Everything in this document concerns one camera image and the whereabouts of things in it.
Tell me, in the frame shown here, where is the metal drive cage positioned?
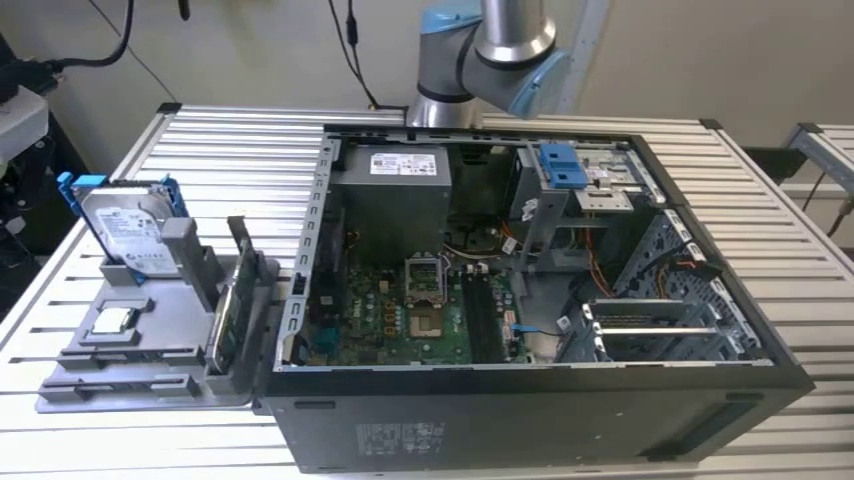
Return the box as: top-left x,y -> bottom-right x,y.
506,138 -> 668,274

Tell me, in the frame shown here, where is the black box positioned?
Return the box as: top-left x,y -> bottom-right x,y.
738,145 -> 810,179

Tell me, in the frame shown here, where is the blue plastic drive latch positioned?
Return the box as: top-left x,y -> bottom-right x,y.
538,142 -> 587,191

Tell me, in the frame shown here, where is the black power connector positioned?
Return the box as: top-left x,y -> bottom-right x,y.
670,255 -> 723,282

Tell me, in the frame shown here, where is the green motherboard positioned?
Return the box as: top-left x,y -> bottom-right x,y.
292,259 -> 535,366

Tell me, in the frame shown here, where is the blue data cable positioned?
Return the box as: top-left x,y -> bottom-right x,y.
508,322 -> 582,337

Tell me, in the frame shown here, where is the aluminium slat side table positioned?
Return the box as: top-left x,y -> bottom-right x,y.
777,121 -> 854,201

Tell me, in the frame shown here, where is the multicolour power wire bundle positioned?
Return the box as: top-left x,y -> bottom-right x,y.
439,219 -> 528,261

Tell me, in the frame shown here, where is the grey parts rack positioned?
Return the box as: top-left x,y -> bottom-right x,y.
33,214 -> 285,415

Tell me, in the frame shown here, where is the green graphics card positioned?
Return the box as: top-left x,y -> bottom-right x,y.
204,214 -> 268,376

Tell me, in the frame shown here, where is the black RAM slot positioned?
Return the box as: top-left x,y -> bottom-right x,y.
475,267 -> 498,364
462,267 -> 482,364
468,267 -> 490,364

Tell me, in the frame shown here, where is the silver CPU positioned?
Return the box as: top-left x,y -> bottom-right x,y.
89,307 -> 141,335

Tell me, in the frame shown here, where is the metal disk bay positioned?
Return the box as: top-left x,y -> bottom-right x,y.
556,297 -> 769,364

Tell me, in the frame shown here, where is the hard disk in blue carrier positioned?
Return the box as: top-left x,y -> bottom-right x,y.
56,171 -> 188,289

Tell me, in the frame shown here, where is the grey power supply unit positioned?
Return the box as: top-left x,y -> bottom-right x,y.
331,144 -> 454,266

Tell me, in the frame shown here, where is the black open PC case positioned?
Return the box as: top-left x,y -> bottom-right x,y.
251,122 -> 817,475

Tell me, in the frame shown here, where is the black cable with ferrite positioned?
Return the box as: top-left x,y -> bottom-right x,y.
324,0 -> 410,112

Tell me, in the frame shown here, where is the CPU socket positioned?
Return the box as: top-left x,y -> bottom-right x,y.
407,307 -> 447,340

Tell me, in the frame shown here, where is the metal socket cover frame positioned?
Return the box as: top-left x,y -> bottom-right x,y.
404,252 -> 447,306

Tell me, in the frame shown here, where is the black camera cable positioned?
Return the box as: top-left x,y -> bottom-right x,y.
25,0 -> 135,96

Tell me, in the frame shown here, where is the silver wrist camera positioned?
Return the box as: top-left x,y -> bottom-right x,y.
0,93 -> 53,151

